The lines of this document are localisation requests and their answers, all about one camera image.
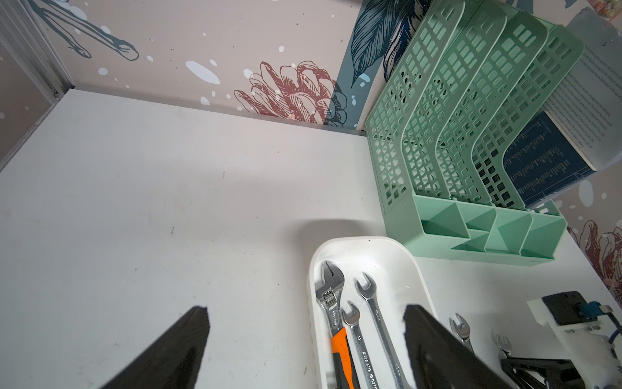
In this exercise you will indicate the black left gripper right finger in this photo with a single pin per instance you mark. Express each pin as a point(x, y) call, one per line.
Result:
point(438, 360)

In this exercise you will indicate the silver combination wrench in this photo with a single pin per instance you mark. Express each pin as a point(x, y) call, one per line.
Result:
point(352, 319)

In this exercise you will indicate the white plastic storage box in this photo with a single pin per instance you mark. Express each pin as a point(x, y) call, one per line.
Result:
point(399, 284)

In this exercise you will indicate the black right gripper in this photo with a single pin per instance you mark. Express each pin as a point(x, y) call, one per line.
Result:
point(532, 373)

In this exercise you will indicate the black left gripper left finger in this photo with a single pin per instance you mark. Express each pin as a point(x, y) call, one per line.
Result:
point(173, 360)

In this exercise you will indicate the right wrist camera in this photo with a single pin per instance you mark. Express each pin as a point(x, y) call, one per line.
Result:
point(587, 331)

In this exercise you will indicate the orange handled adjustable wrench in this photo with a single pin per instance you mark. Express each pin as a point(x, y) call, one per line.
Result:
point(328, 296)

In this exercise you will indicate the green plastic file organizer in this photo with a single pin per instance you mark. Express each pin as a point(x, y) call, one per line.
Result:
point(474, 75)

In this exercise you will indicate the silver ring end wrench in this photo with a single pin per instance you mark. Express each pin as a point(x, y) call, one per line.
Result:
point(368, 292)

